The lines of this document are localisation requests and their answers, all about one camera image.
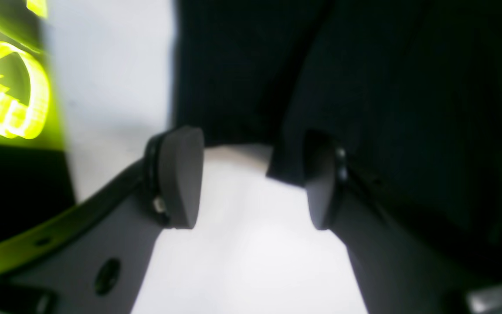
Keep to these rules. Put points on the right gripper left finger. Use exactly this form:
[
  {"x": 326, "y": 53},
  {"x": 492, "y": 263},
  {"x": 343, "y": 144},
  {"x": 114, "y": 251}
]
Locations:
[{"x": 93, "y": 258}]

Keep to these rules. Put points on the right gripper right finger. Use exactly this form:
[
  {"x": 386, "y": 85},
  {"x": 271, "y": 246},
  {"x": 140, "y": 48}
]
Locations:
[{"x": 406, "y": 259}]

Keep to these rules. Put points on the black T-shirt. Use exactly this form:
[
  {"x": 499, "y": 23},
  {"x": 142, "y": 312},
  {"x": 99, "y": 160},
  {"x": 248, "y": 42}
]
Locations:
[{"x": 412, "y": 89}]

